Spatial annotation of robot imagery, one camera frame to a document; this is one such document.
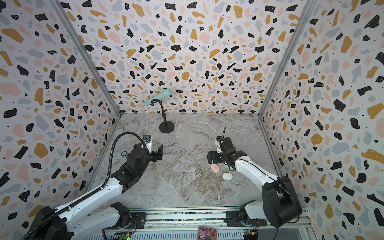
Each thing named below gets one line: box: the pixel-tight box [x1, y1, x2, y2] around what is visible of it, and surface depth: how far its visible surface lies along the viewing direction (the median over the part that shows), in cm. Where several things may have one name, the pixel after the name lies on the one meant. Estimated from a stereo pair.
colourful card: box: [197, 226, 217, 240], surface depth 71 cm
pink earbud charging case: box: [211, 163, 220, 173], surface depth 92 cm
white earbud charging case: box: [222, 172, 233, 181], surface depth 90 cm
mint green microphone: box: [142, 88, 173, 107], surface depth 90 cm
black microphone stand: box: [151, 98, 175, 134], surface depth 115 cm
